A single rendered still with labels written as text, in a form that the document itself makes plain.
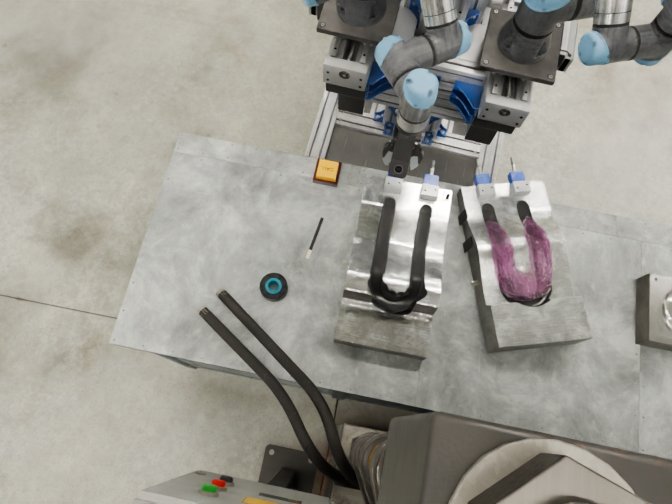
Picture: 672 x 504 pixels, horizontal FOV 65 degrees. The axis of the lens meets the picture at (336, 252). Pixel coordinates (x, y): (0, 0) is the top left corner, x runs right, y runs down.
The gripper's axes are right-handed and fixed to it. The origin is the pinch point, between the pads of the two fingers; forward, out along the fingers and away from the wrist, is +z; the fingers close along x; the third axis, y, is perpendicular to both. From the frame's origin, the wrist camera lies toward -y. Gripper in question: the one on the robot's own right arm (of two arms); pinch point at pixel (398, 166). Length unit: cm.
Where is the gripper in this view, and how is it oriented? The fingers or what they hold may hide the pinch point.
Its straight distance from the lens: 149.0
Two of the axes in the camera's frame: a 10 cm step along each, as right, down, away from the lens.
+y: 2.0, -9.3, 3.1
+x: -9.8, -1.9, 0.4
